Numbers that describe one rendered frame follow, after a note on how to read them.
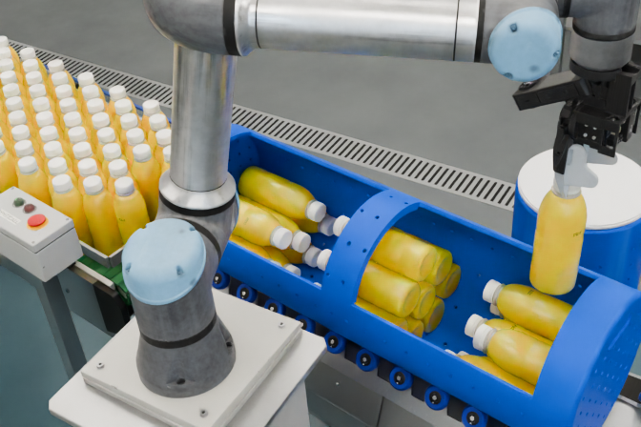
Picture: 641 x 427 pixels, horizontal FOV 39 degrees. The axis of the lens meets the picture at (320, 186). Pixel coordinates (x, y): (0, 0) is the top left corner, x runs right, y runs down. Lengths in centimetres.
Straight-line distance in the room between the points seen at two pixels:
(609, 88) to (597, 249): 76
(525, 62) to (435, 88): 325
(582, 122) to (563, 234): 19
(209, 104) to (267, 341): 40
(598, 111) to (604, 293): 34
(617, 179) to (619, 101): 81
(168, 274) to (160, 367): 17
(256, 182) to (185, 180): 52
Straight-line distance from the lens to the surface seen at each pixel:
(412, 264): 154
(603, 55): 114
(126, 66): 468
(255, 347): 141
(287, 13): 100
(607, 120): 118
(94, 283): 201
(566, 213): 130
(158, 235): 128
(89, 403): 144
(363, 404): 172
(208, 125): 125
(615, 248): 190
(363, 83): 427
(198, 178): 130
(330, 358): 172
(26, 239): 185
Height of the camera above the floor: 221
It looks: 38 degrees down
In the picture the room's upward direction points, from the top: 5 degrees counter-clockwise
